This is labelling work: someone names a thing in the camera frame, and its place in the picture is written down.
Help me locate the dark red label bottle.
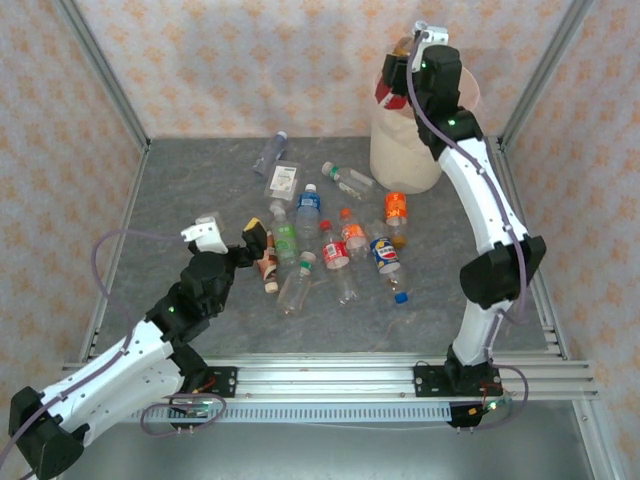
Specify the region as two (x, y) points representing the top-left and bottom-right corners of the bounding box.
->
(374, 35), (417, 111)

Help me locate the brown label plastic bottle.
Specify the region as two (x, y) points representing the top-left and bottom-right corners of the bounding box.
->
(256, 232), (281, 294)

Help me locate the green label plastic bottle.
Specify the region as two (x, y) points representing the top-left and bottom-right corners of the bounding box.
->
(269, 210), (302, 269)

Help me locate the clear bottle green-ringed cap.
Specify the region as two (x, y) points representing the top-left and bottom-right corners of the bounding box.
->
(275, 250), (318, 318)

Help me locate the blue label bottle white cap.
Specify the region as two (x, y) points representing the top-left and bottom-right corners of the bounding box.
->
(294, 182), (322, 251)

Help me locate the red label bottle red cap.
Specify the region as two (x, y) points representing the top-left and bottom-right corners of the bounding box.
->
(319, 219), (361, 307)

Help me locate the small orange label bottle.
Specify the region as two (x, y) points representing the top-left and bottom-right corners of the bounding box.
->
(339, 207), (372, 261)

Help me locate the small clear bottle printed label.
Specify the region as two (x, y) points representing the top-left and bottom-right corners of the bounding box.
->
(321, 160), (376, 202)

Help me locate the large orange label bottle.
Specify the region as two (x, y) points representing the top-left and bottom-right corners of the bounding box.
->
(383, 191), (410, 250)

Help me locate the blue red label bottle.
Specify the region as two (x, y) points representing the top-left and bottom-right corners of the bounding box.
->
(367, 222), (411, 306)

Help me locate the beige round waste bin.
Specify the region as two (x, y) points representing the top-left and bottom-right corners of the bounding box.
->
(369, 64), (483, 194)

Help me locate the flat clear bottle white label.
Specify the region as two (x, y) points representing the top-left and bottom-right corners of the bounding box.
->
(263, 162), (301, 216)

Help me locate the purple tinted plastic bottle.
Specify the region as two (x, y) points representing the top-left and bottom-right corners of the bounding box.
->
(252, 130), (290, 179)

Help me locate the small green circuit board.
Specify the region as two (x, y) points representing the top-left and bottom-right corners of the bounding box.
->
(479, 397), (515, 415)
(169, 398), (212, 420)

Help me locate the grey metal lower shelf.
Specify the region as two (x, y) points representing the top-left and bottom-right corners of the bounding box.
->
(54, 404), (596, 480)

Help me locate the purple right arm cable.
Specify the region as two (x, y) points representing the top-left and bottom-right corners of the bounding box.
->
(406, 29), (530, 326)

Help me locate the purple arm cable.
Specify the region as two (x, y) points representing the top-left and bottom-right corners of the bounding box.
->
(0, 228), (189, 480)
(406, 29), (530, 326)

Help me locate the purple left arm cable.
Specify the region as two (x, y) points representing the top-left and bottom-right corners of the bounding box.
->
(0, 228), (189, 480)

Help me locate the aluminium frame post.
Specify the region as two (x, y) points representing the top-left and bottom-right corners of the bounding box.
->
(498, 0), (599, 149)
(52, 0), (152, 151)

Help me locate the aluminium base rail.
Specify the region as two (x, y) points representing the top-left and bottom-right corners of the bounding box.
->
(62, 353), (601, 401)

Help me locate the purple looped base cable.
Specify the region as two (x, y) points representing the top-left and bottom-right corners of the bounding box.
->
(469, 363), (530, 432)
(139, 391), (227, 437)

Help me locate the white slotted cable tray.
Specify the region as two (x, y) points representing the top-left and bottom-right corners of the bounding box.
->
(109, 401), (454, 425)

